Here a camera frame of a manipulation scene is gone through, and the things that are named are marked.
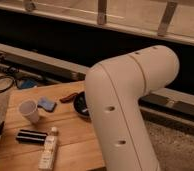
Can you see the dark ceramic bowl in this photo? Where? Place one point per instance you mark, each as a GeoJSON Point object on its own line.
{"type": "Point", "coordinates": [80, 106]}

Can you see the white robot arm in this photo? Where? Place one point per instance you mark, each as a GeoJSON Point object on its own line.
{"type": "Point", "coordinates": [112, 90]}

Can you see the red-brown small tool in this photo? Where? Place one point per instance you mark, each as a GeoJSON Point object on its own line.
{"type": "Point", "coordinates": [68, 98]}

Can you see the blue sponge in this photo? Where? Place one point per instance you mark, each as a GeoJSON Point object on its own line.
{"type": "Point", "coordinates": [46, 104]}

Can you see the white paper cup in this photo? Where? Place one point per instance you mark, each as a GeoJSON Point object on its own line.
{"type": "Point", "coordinates": [28, 109]}

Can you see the black rectangular box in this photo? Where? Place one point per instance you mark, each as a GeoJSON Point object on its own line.
{"type": "Point", "coordinates": [28, 136]}

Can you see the white squeeze bottle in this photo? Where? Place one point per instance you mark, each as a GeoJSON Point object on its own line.
{"type": "Point", "coordinates": [50, 147]}

